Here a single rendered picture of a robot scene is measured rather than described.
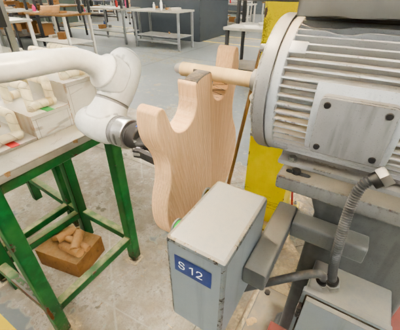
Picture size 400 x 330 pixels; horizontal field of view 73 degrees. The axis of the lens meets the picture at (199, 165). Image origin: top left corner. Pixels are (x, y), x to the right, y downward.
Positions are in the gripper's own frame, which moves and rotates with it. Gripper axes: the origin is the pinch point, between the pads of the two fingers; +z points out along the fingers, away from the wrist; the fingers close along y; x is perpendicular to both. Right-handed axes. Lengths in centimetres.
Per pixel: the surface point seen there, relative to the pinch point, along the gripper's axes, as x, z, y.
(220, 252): 10.0, 22.9, 27.0
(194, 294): 0.0, 19.8, 29.9
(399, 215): 7.1, 43.4, 5.9
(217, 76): 19.0, 4.7, -5.9
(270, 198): -92, 1, -83
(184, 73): 18.5, -4.2, -6.0
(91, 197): -111, -127, -35
